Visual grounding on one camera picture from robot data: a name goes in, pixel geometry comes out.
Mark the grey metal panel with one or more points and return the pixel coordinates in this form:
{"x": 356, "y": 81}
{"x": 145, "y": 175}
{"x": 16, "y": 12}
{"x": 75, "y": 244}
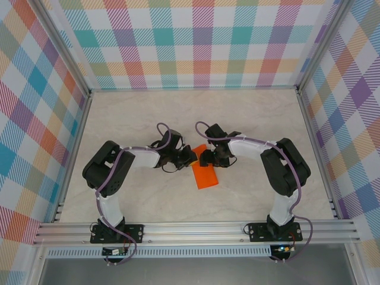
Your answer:
{"x": 193, "y": 271}

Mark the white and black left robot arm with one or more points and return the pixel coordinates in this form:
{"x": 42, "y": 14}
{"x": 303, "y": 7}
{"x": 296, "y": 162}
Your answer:
{"x": 110, "y": 207}

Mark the aluminium front mounting rail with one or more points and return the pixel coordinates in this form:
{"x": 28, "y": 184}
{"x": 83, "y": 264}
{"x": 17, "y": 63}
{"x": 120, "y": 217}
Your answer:
{"x": 193, "y": 233}

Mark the orange paper sheet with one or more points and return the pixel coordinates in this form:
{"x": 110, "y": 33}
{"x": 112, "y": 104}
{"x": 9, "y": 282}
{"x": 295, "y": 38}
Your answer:
{"x": 205, "y": 178}

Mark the tall aluminium frame post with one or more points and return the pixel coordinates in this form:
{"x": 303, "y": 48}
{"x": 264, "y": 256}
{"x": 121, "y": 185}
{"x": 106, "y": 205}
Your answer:
{"x": 59, "y": 47}
{"x": 323, "y": 44}

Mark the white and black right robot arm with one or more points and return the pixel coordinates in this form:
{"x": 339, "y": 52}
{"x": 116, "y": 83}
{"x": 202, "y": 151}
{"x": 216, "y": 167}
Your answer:
{"x": 279, "y": 207}

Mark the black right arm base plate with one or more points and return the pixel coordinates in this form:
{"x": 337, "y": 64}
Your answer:
{"x": 258, "y": 231}

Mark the aluminium side rail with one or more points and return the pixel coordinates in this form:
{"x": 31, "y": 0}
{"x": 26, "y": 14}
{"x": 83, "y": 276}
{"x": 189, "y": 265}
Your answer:
{"x": 316, "y": 148}
{"x": 75, "y": 148}

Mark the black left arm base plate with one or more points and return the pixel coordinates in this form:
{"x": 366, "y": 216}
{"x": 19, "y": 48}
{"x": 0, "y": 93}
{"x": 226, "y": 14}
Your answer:
{"x": 135, "y": 233}

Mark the aluminium back rail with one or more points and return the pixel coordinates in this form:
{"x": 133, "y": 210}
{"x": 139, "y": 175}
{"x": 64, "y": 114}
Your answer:
{"x": 193, "y": 88}

